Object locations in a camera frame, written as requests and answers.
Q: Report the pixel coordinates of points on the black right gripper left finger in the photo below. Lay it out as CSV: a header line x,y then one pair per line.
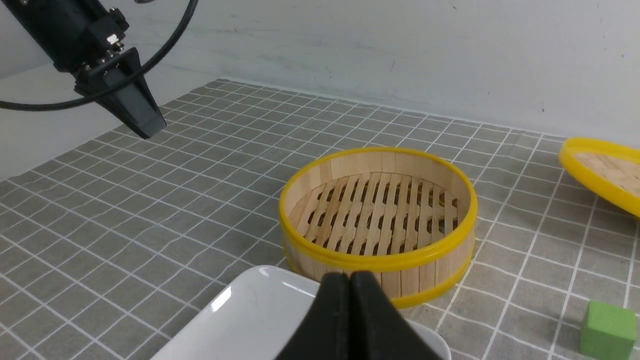
x,y
323,334

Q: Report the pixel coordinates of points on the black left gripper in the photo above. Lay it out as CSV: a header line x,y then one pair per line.
x,y
88,43

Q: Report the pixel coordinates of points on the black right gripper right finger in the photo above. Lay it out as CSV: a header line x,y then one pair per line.
x,y
377,330

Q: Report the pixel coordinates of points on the white square plate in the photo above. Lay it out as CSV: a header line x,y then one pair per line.
x,y
255,316

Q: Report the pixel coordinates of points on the bamboo steamer basket yellow rim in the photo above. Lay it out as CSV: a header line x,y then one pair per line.
x,y
407,216

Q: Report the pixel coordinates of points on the grey checked tablecloth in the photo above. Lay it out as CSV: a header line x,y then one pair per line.
x,y
109,249

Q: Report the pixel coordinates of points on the green foam cube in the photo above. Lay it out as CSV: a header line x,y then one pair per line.
x,y
608,332

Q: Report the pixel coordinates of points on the bamboo steamer lid yellow rim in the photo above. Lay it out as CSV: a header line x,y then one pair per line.
x,y
610,170

